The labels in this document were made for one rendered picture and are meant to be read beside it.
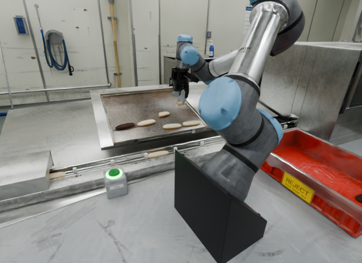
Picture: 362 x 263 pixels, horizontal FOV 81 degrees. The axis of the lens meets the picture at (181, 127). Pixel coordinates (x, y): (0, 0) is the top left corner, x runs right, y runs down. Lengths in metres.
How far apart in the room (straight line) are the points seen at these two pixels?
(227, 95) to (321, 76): 0.86
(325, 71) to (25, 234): 1.36
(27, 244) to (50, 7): 4.03
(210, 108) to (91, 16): 4.09
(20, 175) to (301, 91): 1.33
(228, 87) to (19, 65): 4.31
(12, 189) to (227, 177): 0.67
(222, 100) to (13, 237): 0.69
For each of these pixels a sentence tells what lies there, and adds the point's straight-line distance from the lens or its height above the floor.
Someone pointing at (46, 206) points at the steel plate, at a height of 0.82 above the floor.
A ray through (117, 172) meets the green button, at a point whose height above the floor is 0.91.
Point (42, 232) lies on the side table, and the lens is 0.80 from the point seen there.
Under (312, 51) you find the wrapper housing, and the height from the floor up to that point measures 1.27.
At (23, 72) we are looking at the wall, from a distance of 4.64.
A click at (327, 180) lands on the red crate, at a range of 1.06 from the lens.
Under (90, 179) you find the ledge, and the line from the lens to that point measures 0.86.
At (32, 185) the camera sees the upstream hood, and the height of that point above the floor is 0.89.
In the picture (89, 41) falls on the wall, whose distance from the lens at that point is 4.49.
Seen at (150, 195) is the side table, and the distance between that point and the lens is 0.81.
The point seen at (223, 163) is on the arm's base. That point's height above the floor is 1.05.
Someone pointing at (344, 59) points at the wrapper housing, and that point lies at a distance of 1.25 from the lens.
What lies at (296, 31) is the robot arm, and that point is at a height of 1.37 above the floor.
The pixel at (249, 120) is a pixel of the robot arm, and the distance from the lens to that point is 0.53.
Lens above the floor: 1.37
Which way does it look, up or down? 25 degrees down
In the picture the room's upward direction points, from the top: 2 degrees clockwise
